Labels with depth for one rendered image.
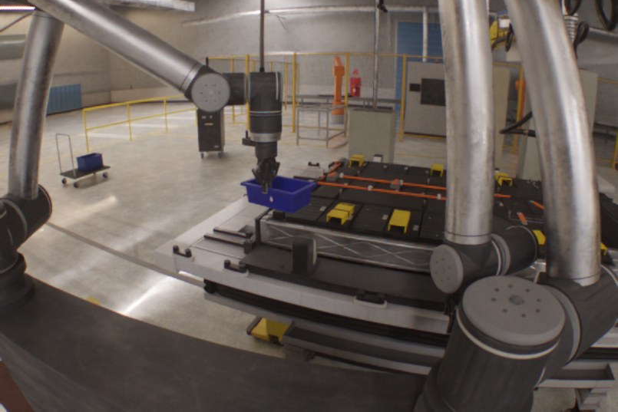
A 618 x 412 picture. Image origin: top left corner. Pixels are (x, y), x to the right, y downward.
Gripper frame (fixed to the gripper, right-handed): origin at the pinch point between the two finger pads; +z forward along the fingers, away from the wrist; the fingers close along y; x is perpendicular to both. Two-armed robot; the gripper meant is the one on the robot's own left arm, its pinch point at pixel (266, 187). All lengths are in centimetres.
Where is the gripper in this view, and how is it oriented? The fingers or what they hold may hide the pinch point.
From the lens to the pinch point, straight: 121.3
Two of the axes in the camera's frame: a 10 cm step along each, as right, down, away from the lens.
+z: -0.1, 9.6, 2.9
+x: -8.6, -1.6, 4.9
